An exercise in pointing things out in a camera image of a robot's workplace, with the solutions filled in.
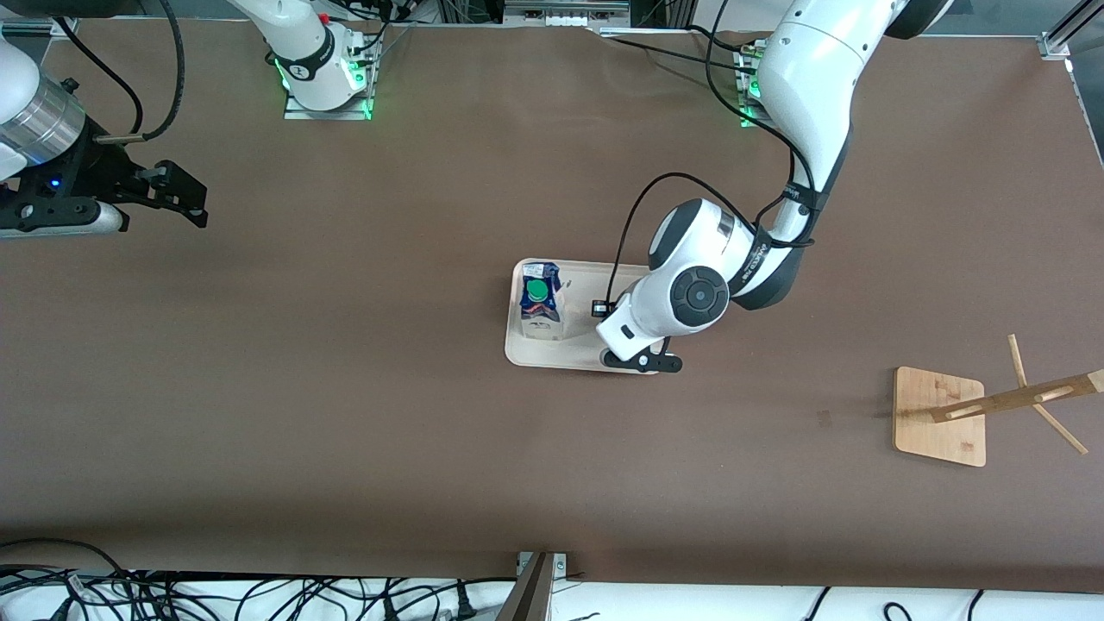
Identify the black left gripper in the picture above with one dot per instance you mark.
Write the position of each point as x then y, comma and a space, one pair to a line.
599, 308

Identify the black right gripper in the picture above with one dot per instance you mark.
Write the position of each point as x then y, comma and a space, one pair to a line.
79, 175

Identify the blue milk carton green cap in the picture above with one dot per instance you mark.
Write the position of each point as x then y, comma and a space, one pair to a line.
542, 302

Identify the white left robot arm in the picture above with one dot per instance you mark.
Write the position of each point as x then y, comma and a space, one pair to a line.
690, 297

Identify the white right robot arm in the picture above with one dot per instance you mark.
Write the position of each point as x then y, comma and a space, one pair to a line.
297, 34

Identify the beige tray with rabbit print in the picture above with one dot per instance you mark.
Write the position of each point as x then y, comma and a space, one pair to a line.
578, 336

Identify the grey metal box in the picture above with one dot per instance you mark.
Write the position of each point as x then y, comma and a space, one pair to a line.
565, 10

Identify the wooden mug stand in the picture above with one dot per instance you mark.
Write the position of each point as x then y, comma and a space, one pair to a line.
927, 431

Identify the aluminium frame profile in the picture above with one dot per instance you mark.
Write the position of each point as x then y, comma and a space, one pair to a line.
60, 28
1056, 43

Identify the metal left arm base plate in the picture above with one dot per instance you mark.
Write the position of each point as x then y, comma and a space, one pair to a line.
742, 123

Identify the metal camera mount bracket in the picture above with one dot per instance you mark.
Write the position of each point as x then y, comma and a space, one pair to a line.
535, 595

